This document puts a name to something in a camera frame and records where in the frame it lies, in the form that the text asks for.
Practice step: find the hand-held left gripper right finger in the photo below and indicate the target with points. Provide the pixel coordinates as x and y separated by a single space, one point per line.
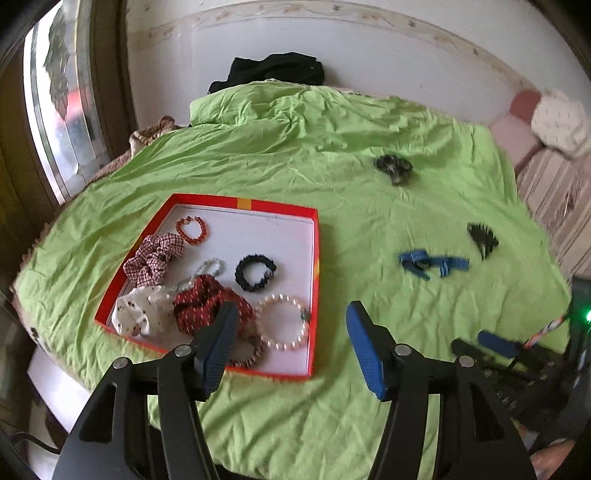
369 350

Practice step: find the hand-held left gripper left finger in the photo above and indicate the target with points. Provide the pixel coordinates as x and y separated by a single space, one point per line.
221 346

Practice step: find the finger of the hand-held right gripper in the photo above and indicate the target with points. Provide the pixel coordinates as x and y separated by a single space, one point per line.
475 353
498 342

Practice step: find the red polka dot scrunchie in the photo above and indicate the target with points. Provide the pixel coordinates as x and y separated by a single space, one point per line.
198 300

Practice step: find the white cherry print scrunchie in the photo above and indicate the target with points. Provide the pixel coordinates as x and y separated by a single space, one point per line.
134 314

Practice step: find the red plaid scrunchie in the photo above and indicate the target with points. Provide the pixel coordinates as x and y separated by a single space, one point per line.
147 263

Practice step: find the red cardboard box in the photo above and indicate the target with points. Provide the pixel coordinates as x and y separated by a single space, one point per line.
277 244

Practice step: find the person's right forearm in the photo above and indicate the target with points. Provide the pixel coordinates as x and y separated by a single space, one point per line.
554 461

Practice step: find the blue striped ribbon bow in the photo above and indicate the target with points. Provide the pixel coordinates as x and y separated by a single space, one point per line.
415 258

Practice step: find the black hair claw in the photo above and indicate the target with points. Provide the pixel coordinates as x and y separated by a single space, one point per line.
482 237

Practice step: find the green blanket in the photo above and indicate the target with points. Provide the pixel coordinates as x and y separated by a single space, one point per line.
369 207

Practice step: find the white mattress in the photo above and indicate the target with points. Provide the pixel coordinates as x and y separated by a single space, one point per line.
51 392

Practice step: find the dark green scrunchie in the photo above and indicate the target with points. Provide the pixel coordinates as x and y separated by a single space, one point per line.
392 168

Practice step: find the pink pillow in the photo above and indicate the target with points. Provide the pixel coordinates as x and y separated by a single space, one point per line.
515 134

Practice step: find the brown patterned bedspread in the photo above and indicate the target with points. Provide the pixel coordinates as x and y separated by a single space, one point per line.
152 134

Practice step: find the white cushion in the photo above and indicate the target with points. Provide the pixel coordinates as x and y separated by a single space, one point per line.
558 120

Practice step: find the window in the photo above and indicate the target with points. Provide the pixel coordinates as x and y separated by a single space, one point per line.
64 115

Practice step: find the black cloth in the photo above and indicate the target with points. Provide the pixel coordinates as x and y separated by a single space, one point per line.
272 69

